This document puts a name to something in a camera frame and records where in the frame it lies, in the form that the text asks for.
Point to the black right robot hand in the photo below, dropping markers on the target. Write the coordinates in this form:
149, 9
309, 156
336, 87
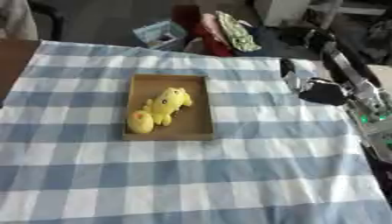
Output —
321, 92

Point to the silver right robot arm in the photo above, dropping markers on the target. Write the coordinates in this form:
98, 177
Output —
368, 99

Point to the tan cardboard box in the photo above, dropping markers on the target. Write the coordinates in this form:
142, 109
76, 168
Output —
170, 107

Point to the light blue storage box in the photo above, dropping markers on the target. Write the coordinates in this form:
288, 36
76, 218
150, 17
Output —
160, 34

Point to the white cabinet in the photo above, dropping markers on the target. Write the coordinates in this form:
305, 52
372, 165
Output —
280, 11

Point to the green patterned cloth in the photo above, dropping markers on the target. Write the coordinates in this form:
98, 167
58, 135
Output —
236, 32

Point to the red fabric bag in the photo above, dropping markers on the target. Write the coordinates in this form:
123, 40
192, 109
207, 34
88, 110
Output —
204, 32

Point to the yellow soft toy animal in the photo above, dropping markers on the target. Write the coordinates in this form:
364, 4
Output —
168, 105

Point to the yellow toy fruit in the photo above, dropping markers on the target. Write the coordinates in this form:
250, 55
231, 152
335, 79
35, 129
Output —
140, 122

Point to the black chair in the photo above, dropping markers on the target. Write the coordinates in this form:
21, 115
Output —
50, 17

